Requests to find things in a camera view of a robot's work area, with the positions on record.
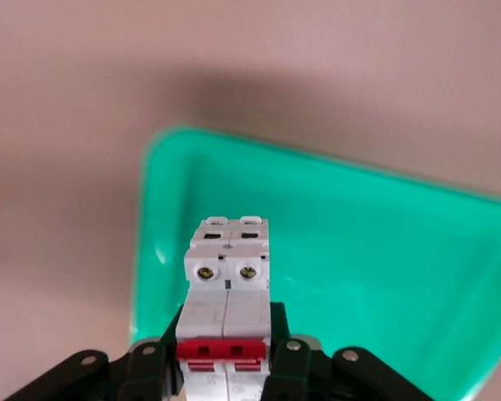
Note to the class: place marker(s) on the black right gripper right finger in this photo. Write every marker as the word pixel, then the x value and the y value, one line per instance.
pixel 292 367

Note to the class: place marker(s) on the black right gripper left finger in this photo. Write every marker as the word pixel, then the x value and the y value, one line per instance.
pixel 146 367

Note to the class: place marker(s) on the white red circuit breaker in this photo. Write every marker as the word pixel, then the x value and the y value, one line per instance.
pixel 225 309

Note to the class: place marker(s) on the green plastic tray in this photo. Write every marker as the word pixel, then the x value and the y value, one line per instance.
pixel 359 271

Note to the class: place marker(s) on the brown table mat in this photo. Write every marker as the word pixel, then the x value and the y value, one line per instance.
pixel 67 125

